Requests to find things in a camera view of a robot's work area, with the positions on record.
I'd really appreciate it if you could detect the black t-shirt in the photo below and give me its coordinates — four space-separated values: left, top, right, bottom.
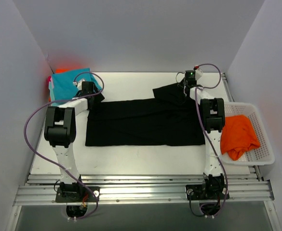
85 84 205 147

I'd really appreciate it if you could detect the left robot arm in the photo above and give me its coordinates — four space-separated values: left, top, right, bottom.
44 79 104 202

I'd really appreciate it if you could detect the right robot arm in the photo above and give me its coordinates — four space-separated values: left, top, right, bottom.
179 66 226 199

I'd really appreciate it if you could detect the folded teal t-shirt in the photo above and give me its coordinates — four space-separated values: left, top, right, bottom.
50 68 102 101

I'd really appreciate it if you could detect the folded orange t-shirt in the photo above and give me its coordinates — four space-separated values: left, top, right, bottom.
55 69 69 74

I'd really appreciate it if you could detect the folded pink t-shirt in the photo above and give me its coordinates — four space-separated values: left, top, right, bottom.
47 76 54 92

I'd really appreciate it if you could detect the orange t-shirt in basket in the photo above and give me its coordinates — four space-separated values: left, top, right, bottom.
220 115 261 161

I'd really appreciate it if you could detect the white plastic basket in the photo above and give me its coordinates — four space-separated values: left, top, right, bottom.
222 102 275 166

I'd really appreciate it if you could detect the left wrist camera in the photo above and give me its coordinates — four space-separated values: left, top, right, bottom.
73 78 86 88

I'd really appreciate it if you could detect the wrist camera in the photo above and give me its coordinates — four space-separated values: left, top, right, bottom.
194 65 203 81
73 78 86 88

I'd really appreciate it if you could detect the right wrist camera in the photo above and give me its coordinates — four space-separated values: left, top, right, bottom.
194 65 203 81

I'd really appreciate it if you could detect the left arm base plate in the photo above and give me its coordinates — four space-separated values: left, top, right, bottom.
55 188 96 203

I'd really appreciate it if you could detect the aluminium rail frame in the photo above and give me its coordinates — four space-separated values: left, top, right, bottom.
14 172 274 206

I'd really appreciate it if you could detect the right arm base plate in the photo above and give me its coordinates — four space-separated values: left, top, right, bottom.
185 184 226 201

